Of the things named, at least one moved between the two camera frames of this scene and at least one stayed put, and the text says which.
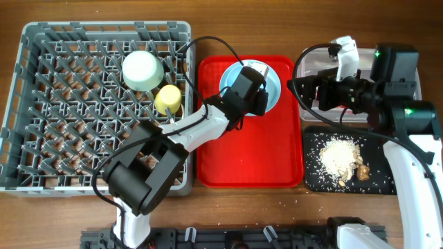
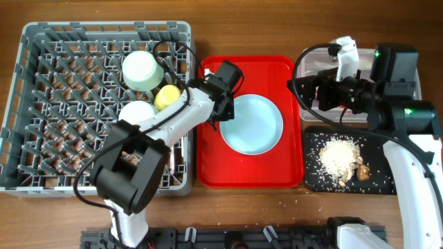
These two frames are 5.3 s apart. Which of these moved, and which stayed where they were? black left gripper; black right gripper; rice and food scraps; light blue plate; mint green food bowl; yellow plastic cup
Moved: black left gripper; light blue plate
Stayed: black right gripper; rice and food scraps; mint green food bowl; yellow plastic cup
